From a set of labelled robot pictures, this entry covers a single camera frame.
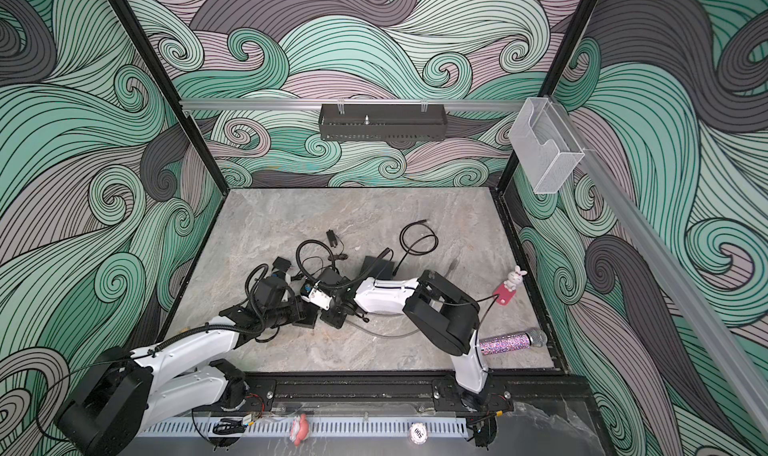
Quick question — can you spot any clear acrylic wall box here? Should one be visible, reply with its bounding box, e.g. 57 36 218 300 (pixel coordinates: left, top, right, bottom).
509 98 584 195

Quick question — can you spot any round white pink object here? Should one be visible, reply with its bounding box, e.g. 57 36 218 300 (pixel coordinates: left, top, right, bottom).
409 423 428 445

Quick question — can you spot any black perforated wall tray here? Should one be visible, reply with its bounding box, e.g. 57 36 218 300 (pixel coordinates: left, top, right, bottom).
318 103 448 143

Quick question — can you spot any small black ribbed switch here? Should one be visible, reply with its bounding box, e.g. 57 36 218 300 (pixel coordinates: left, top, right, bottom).
292 304 320 329

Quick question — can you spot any pink toy on duct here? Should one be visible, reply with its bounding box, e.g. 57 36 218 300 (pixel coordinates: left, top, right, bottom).
289 414 310 447

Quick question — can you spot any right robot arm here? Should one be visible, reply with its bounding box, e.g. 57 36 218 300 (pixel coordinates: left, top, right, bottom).
295 239 489 395

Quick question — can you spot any pink bunny figurine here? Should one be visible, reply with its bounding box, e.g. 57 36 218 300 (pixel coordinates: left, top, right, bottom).
493 266 528 306

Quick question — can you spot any small black power adapter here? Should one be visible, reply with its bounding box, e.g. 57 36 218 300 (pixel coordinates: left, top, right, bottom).
271 257 292 279

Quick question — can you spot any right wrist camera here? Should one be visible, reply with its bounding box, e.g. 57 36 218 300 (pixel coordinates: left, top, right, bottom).
300 283 333 311

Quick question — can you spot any glittery purple microphone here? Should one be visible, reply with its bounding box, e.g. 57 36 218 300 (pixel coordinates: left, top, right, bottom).
479 328 548 355

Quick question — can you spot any black adapter with bundled cable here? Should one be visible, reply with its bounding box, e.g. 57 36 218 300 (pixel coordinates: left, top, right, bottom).
326 230 348 262

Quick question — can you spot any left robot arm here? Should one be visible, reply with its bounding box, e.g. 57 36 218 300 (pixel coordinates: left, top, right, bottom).
54 258 303 455

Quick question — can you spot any large black network switch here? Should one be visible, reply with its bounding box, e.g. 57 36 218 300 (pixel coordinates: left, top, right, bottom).
360 256 395 281

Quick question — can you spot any coiled black cable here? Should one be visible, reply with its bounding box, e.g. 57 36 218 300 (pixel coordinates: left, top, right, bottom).
392 218 440 277

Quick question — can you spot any white slotted cable duct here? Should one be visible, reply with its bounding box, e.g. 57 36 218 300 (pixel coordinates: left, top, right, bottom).
139 415 469 443

